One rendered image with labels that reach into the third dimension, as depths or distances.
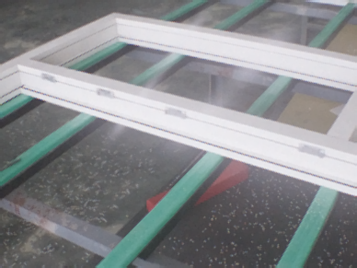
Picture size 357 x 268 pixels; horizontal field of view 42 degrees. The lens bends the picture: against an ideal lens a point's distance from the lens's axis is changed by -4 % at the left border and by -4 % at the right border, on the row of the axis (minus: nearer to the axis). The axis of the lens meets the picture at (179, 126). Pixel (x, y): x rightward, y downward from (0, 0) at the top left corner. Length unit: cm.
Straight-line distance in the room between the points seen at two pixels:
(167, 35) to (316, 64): 46
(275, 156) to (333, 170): 12
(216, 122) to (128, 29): 69
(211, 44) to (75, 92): 44
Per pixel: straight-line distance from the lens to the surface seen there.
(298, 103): 168
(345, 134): 94
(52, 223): 92
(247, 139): 95
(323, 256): 117
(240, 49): 137
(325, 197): 89
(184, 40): 146
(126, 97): 108
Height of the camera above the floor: 141
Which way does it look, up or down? 30 degrees down
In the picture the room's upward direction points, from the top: 2 degrees counter-clockwise
